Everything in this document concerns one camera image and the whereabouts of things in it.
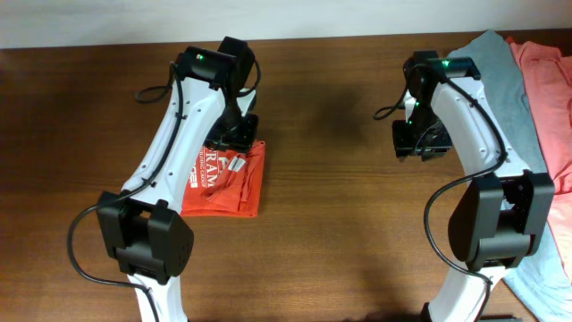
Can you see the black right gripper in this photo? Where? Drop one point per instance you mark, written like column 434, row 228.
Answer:
column 434, row 149

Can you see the pink coral t-shirt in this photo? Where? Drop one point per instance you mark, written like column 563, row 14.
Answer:
column 547, row 77

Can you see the orange soccer t-shirt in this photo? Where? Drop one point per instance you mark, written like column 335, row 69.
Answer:
column 225, row 183

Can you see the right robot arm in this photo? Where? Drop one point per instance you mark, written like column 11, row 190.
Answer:
column 500, row 218

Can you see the grey t-shirt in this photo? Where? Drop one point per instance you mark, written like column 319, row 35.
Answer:
column 540, row 281

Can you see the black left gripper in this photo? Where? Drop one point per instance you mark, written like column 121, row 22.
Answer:
column 242, row 141

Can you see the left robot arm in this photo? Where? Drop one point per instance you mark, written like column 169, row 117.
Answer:
column 142, row 226

